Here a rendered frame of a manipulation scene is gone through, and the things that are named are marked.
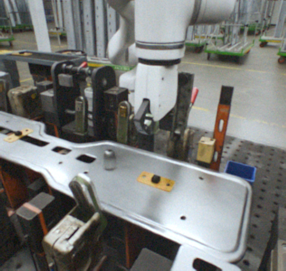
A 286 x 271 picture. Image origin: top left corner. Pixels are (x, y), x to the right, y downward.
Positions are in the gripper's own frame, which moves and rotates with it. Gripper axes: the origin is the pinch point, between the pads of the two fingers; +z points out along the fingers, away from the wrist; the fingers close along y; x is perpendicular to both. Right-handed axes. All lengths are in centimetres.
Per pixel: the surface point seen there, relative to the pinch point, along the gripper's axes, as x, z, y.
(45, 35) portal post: -341, 26, -275
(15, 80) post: -93, 10, -34
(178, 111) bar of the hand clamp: -0.6, 0.5, -14.7
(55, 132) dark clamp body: -50, 20, -16
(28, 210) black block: -19.5, 13.1, 19.0
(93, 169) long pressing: -15.5, 12.2, 2.9
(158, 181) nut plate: 0.9, 11.6, 0.2
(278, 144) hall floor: 47, 113, -224
